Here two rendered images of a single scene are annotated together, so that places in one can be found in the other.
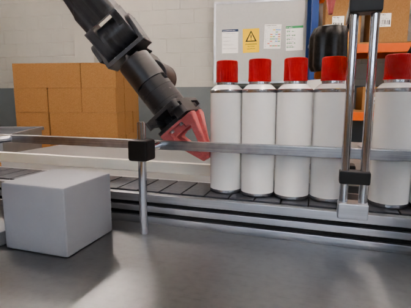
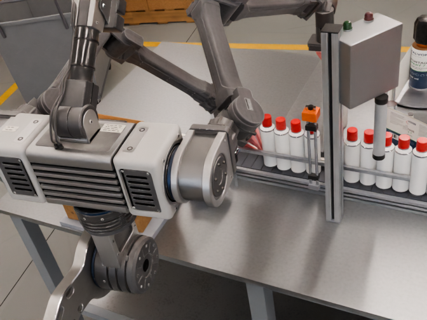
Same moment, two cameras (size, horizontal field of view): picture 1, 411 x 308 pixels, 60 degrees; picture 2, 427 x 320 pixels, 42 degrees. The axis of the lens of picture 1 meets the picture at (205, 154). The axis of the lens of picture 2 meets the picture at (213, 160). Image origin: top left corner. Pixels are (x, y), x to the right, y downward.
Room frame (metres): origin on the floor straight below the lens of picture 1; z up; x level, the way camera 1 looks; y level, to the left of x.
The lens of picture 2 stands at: (-0.98, -0.21, 2.16)
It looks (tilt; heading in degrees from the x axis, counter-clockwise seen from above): 38 degrees down; 14
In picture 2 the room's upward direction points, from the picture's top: 11 degrees counter-clockwise
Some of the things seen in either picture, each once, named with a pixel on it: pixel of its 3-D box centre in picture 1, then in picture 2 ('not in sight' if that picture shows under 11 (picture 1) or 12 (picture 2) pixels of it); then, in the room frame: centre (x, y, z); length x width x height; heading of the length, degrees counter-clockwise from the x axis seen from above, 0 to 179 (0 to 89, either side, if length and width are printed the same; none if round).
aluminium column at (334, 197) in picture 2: not in sight; (333, 134); (0.33, -0.24, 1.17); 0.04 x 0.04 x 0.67; 72
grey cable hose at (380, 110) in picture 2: not in sight; (380, 127); (0.34, -0.37, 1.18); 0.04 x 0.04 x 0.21
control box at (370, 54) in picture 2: not in sight; (363, 60); (0.37, -0.32, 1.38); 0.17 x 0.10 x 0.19; 127
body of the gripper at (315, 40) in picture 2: not in sight; (325, 34); (0.69, -0.23, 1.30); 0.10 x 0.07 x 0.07; 74
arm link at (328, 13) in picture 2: not in sight; (325, 16); (0.69, -0.23, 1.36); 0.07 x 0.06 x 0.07; 171
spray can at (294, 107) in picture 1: (293, 129); (297, 146); (0.52, -0.13, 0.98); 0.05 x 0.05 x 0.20
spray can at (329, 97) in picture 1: (330, 129); (312, 147); (0.51, -0.18, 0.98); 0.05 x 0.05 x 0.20
